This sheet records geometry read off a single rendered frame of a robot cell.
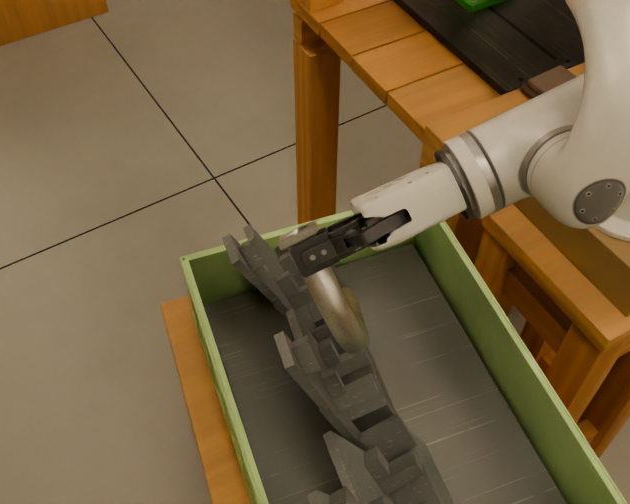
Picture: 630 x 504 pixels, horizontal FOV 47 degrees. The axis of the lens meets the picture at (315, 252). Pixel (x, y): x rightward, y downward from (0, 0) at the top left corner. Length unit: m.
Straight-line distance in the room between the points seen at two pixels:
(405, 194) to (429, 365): 0.51
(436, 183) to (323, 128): 1.32
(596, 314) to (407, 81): 0.62
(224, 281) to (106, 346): 1.09
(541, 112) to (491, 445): 0.54
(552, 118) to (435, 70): 0.91
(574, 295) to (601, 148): 0.66
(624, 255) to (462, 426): 0.37
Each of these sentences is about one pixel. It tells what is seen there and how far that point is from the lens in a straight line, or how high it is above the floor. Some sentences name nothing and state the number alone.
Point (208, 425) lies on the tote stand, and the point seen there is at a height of 0.79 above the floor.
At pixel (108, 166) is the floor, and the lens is 2.72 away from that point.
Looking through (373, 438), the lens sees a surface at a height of 0.94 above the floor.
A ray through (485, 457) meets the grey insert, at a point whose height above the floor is 0.85.
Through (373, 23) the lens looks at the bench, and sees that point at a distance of 1.72.
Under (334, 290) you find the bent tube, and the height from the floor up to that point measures 1.24.
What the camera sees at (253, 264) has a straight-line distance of 0.90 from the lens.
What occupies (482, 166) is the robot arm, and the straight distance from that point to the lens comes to 0.69.
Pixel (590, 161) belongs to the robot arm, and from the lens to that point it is 0.64.
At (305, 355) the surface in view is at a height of 1.14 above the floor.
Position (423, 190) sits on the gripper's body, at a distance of 0.67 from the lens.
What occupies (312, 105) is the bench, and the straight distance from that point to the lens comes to 1.91.
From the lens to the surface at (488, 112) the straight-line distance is 1.48.
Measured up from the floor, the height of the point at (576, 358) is 0.74.
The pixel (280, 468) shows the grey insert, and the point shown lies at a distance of 1.06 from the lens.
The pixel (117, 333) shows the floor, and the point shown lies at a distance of 2.24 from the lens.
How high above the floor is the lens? 1.82
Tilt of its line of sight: 51 degrees down
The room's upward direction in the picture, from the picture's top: straight up
